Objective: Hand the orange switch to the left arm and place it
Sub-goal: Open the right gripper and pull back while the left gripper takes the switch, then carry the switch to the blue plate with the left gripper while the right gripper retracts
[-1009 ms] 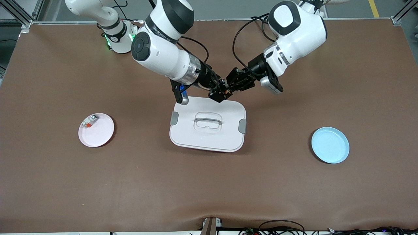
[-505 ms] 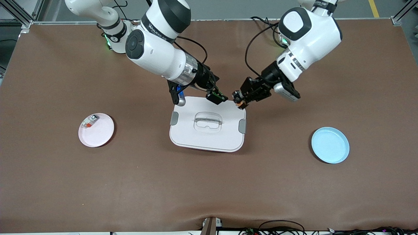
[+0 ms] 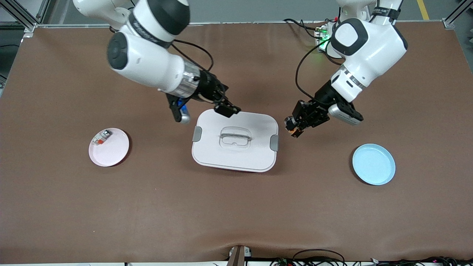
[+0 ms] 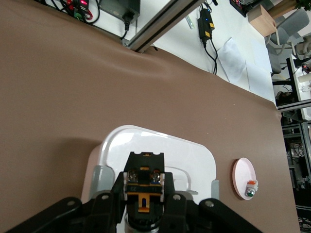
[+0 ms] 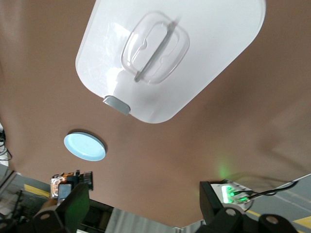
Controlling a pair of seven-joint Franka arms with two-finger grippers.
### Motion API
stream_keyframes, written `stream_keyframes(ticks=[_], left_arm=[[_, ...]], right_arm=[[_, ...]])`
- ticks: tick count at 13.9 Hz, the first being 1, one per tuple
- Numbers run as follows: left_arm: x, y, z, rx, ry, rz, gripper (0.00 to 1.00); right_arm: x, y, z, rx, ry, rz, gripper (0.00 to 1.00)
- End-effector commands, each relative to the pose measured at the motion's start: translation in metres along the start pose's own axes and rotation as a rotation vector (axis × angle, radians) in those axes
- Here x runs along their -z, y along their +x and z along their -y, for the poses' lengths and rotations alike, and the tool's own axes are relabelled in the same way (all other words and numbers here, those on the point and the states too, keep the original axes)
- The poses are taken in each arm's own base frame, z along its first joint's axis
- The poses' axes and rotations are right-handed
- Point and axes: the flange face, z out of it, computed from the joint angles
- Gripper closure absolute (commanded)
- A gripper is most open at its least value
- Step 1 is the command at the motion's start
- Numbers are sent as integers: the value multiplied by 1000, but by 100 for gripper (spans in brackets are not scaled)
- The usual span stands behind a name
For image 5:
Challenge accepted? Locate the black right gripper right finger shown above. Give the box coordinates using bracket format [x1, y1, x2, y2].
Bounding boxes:
[199, 181, 297, 233]

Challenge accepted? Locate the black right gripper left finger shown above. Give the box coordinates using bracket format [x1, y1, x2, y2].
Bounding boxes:
[31, 182, 91, 233]

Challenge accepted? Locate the white lidded storage box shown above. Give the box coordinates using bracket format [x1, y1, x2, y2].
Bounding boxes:
[74, 0, 267, 125]

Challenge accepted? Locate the light blue round plate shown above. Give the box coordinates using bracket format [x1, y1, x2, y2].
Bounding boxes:
[63, 131, 107, 162]

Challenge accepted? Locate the grey metal panel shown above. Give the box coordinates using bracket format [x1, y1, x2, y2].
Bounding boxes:
[106, 207, 176, 233]

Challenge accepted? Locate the black left base cable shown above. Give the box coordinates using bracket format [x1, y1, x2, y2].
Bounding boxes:
[232, 180, 299, 198]

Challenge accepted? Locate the tangled cable bundle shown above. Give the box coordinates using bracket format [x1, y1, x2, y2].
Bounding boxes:
[0, 127, 12, 161]

